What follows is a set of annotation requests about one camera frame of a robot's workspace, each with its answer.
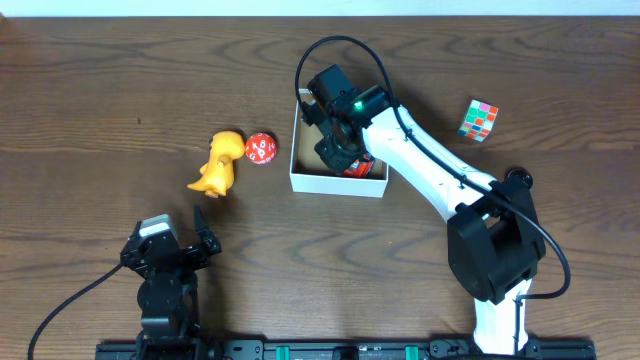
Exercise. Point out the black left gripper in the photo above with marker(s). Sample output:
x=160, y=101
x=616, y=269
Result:
x=176, y=256

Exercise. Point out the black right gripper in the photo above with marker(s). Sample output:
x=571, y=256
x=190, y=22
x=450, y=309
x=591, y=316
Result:
x=329, y=151

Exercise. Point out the red grey toy fire truck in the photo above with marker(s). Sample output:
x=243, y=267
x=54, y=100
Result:
x=360, y=168

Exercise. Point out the orange toy dinosaur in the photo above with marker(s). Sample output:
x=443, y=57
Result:
x=217, y=174

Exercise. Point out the red ball with white letters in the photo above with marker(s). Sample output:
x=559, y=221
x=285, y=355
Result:
x=261, y=148

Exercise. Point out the multicolour puzzle cube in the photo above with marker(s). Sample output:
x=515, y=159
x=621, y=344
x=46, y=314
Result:
x=478, y=121

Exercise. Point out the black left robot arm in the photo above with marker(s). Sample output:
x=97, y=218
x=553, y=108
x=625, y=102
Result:
x=168, y=296

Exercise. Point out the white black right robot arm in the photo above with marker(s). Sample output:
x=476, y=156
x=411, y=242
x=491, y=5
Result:
x=493, y=246

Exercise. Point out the open cardboard box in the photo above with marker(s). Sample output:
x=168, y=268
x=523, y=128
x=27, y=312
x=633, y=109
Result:
x=308, y=174

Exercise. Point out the small black round cap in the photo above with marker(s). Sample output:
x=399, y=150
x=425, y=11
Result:
x=522, y=174

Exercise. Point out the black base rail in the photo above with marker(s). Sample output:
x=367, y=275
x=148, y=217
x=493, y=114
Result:
x=259, y=350

